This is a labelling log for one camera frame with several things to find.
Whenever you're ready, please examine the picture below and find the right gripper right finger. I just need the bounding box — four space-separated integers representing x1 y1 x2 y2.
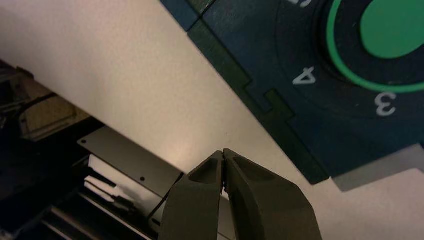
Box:
223 148 323 240

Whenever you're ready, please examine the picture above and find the grey metal plate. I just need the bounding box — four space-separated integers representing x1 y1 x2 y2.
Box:
77 125 185 200

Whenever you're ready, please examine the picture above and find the black green rotary knob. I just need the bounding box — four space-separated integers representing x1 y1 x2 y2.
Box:
311 0 424 97

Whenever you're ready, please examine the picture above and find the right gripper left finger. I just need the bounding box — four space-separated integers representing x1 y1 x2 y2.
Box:
158 149 226 240

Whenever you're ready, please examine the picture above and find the blue grey task box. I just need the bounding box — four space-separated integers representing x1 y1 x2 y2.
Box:
158 0 424 193

